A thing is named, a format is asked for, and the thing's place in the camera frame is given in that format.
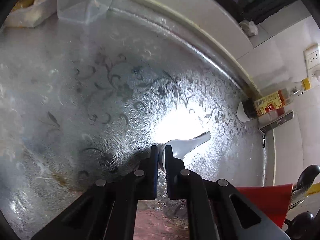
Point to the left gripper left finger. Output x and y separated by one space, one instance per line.
107 211

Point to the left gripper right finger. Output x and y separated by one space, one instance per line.
216 210

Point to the red metal utensil canister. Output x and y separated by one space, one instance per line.
273 201

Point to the black plastic ladle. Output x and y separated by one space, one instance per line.
308 176

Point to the orange handled peeler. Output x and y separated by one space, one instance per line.
298 196

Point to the small black measuring spoon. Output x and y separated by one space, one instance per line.
297 227

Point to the vinegar bottle yellow cap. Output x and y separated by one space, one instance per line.
276 100

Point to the crumpled tissue on sill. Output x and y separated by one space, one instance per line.
249 28

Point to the clear plastic container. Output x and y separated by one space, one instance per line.
82 11

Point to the white tray with packets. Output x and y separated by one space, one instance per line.
33 15

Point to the smartphone leaning on wall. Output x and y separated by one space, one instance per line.
287 116

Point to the white wall socket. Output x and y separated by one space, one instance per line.
311 55

